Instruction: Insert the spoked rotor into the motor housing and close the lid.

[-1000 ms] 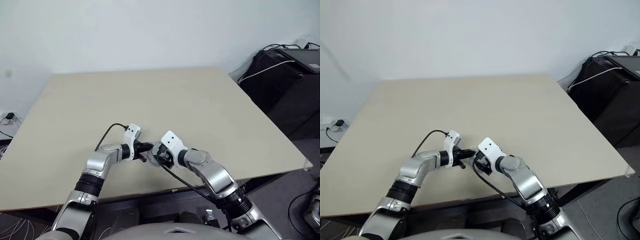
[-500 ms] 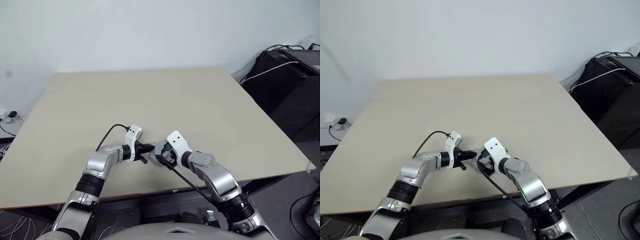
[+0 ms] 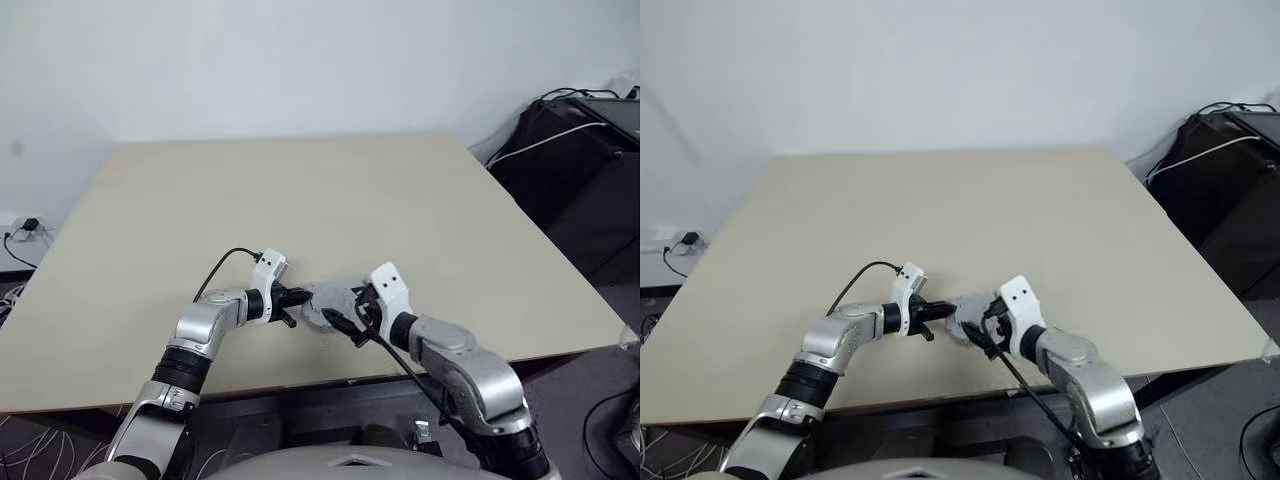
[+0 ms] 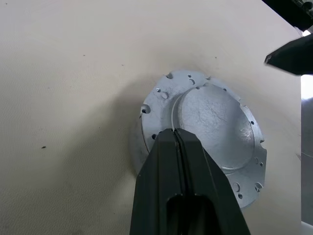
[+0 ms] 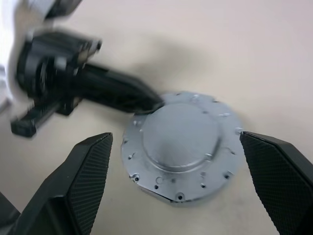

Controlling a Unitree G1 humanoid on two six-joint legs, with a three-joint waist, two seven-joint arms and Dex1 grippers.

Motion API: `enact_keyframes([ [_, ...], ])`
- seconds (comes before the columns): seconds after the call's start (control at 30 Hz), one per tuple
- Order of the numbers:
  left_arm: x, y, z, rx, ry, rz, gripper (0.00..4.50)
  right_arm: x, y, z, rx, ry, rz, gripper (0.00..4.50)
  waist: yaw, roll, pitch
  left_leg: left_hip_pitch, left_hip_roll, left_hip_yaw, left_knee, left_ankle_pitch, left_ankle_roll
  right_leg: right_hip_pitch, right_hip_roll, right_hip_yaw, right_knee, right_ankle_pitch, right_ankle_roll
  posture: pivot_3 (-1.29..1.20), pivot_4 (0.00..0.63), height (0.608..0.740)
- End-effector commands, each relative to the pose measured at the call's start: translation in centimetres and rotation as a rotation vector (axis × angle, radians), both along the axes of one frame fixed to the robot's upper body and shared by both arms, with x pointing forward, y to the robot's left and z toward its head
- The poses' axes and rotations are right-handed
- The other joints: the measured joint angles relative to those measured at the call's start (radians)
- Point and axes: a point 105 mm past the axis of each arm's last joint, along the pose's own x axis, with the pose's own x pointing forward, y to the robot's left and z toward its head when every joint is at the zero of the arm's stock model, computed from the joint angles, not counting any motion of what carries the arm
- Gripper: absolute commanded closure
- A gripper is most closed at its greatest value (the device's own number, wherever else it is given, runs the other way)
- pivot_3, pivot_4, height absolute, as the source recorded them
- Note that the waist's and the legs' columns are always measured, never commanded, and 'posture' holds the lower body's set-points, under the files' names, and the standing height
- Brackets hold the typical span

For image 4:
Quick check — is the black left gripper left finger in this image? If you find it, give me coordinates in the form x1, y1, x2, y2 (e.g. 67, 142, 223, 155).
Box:
129, 128, 190, 235

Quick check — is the motor base with circuit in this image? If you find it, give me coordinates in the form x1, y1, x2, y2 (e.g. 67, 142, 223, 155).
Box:
139, 70, 268, 209

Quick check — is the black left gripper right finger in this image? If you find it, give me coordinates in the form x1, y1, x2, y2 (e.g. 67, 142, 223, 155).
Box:
176, 128, 252, 235

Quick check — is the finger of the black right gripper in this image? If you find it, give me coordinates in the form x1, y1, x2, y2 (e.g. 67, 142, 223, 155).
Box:
264, 32, 313, 76

